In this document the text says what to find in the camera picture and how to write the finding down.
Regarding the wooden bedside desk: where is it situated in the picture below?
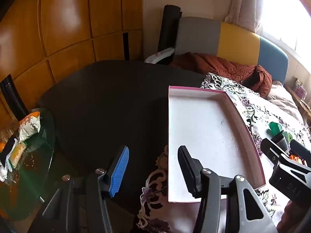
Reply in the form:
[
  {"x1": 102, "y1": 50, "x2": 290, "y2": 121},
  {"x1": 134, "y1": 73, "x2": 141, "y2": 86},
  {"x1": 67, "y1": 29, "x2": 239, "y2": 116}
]
[{"x1": 284, "y1": 83, "x2": 311, "y2": 124}]

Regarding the white orange snack packet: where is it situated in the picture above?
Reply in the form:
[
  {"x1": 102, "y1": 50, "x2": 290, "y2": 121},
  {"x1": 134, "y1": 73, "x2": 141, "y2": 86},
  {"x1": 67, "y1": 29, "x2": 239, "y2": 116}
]
[{"x1": 18, "y1": 111, "x2": 41, "y2": 143}]

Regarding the green plastic piece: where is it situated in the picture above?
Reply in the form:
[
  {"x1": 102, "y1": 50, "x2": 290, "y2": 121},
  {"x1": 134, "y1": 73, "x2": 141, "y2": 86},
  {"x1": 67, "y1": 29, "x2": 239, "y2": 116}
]
[{"x1": 268, "y1": 121, "x2": 283, "y2": 136}]

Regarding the black rolled mat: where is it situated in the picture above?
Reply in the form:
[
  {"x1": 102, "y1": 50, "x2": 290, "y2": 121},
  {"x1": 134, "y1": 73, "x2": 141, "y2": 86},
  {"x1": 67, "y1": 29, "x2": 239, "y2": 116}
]
[{"x1": 157, "y1": 4, "x2": 183, "y2": 65}]

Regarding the orange plastic toy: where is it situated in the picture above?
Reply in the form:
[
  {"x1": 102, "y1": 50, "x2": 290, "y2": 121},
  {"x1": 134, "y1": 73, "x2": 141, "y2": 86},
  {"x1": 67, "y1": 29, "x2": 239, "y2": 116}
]
[{"x1": 290, "y1": 154, "x2": 307, "y2": 165}]

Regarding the floral embroidered white tablecloth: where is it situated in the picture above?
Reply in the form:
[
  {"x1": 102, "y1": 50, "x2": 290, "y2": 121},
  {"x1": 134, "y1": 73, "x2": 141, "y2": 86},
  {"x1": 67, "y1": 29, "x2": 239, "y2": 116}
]
[{"x1": 136, "y1": 72, "x2": 311, "y2": 233}]

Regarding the beige curtain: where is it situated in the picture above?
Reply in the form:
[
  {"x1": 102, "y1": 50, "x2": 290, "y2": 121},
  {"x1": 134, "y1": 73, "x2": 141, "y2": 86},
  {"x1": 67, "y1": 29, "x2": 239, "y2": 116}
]
[{"x1": 224, "y1": 0, "x2": 265, "y2": 33}]

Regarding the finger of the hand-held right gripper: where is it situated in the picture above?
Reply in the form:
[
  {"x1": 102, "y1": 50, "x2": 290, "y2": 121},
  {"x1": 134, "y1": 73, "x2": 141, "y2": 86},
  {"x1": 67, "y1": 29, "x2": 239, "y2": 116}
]
[
  {"x1": 261, "y1": 138, "x2": 287, "y2": 166},
  {"x1": 290, "y1": 139, "x2": 311, "y2": 168}
]

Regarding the pink cardboard box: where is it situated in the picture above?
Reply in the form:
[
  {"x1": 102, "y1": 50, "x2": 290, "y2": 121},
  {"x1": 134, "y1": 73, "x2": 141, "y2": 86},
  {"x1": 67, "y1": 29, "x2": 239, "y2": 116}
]
[{"x1": 168, "y1": 85, "x2": 266, "y2": 203}]

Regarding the dark blanket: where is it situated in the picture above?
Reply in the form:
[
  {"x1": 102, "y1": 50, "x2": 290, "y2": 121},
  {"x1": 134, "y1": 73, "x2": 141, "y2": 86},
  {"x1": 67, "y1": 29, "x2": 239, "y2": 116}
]
[{"x1": 36, "y1": 60, "x2": 207, "y2": 233}]

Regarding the pale pink duvet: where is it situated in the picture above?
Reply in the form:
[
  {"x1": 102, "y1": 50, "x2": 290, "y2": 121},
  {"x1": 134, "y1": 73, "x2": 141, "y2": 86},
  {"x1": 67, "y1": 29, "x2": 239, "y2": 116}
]
[{"x1": 266, "y1": 80, "x2": 305, "y2": 127}]

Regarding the wooden wardrobe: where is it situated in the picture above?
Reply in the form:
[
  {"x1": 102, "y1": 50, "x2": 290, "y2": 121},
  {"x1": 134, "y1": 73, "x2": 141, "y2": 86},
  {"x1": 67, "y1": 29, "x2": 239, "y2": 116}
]
[{"x1": 0, "y1": 0, "x2": 144, "y2": 117}]

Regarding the black pole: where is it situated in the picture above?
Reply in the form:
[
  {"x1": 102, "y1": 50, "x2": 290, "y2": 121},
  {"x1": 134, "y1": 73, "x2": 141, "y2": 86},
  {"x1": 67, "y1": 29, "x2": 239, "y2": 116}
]
[{"x1": 0, "y1": 76, "x2": 30, "y2": 119}]

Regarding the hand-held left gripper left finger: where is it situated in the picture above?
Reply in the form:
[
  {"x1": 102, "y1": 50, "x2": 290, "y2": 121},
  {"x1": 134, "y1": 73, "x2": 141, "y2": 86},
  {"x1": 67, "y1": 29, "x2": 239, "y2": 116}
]
[{"x1": 29, "y1": 145, "x2": 130, "y2": 233}]

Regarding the white patterned cloth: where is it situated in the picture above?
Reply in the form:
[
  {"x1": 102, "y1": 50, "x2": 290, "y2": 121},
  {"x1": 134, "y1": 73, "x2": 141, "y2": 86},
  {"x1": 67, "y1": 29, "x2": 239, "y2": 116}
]
[{"x1": 144, "y1": 47, "x2": 175, "y2": 65}]

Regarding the yellow snack packet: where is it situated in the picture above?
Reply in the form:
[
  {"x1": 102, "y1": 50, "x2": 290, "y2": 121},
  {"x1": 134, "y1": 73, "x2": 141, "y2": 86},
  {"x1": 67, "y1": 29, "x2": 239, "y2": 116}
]
[{"x1": 8, "y1": 142, "x2": 27, "y2": 169}]

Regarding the person's right hand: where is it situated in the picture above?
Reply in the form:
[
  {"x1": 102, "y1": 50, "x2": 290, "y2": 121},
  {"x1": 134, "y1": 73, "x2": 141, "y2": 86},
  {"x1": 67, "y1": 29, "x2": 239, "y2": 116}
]
[{"x1": 277, "y1": 199, "x2": 311, "y2": 233}]

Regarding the purple box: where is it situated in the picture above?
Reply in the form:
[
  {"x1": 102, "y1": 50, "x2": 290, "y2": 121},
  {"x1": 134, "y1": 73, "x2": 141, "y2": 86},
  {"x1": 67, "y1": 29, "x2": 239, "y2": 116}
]
[{"x1": 293, "y1": 78, "x2": 308, "y2": 100}]

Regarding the window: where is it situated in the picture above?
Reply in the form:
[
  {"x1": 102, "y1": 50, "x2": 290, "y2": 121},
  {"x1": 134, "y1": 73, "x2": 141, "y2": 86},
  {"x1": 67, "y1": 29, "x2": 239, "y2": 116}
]
[{"x1": 258, "y1": 0, "x2": 311, "y2": 59}]

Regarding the white crumpled plastic bag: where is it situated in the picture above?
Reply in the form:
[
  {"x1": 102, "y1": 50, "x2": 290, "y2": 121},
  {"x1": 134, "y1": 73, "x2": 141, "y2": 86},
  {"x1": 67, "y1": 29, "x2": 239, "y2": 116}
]
[{"x1": 0, "y1": 165, "x2": 9, "y2": 182}]

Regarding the grey yellow blue headboard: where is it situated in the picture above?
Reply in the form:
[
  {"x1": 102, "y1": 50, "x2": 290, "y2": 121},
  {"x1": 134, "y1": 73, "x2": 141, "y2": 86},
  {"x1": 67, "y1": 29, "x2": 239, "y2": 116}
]
[{"x1": 175, "y1": 17, "x2": 289, "y2": 83}]

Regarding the brown quilted jacket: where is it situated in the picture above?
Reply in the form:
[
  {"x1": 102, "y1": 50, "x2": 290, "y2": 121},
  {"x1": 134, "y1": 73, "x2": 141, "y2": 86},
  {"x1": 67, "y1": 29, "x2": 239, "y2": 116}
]
[{"x1": 169, "y1": 52, "x2": 273, "y2": 99}]

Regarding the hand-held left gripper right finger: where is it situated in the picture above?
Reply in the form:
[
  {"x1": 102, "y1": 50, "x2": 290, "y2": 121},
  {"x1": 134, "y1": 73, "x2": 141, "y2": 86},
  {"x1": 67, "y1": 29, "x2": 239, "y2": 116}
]
[{"x1": 178, "y1": 146, "x2": 279, "y2": 233}]

